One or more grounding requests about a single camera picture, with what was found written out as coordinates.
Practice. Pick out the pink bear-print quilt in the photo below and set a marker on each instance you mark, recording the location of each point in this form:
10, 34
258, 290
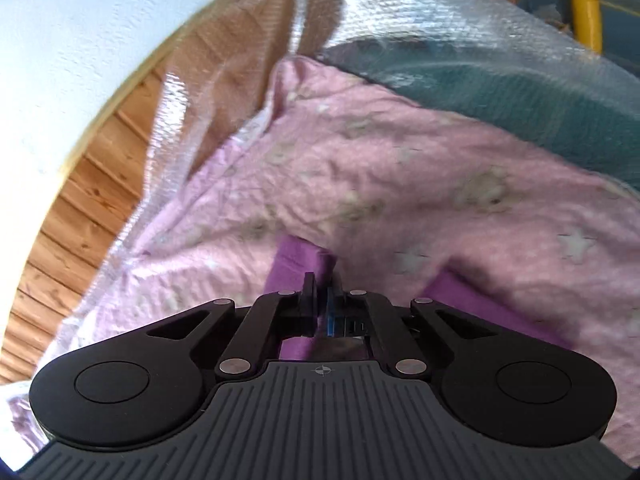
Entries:
397, 194

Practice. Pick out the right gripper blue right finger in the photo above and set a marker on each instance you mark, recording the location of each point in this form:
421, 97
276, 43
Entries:
372, 318

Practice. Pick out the purple garment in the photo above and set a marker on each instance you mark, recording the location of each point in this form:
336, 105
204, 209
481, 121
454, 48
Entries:
296, 257

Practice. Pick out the yellow cylinder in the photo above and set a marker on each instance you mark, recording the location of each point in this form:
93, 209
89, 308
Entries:
587, 24

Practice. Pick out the wooden headboard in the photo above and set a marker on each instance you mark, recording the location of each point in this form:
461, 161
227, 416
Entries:
102, 102

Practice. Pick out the clear bubble wrap sheet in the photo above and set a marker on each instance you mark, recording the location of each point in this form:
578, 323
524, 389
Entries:
400, 20

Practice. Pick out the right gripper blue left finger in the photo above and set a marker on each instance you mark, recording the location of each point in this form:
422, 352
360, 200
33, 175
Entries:
270, 320

